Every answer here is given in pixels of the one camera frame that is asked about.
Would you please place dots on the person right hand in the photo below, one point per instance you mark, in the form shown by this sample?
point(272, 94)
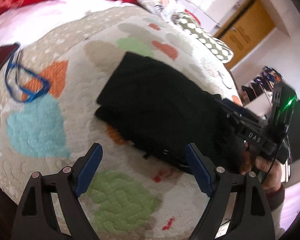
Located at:
point(272, 183)

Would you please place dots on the wooden door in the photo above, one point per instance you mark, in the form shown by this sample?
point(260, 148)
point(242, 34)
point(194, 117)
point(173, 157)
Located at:
point(245, 29)

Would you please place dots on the shoe rack with shoes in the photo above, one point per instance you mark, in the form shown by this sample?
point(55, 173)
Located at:
point(263, 83)

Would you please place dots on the white bed sheet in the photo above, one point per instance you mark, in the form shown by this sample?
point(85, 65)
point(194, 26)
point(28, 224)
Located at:
point(27, 24)

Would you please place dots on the black television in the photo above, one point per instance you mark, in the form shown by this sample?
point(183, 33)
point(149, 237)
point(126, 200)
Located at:
point(293, 137)

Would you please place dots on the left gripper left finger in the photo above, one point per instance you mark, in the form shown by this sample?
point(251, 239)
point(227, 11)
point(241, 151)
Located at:
point(35, 217)

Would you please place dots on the black pants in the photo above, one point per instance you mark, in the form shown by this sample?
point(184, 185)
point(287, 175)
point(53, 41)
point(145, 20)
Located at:
point(161, 111)

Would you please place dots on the green hedgehog bolster pillow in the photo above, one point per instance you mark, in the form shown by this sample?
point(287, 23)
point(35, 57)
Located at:
point(190, 25)

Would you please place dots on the heart pattern quilt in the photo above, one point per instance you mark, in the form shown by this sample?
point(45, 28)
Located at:
point(130, 197)

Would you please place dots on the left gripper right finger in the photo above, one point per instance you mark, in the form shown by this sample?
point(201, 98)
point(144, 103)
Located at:
point(251, 216)

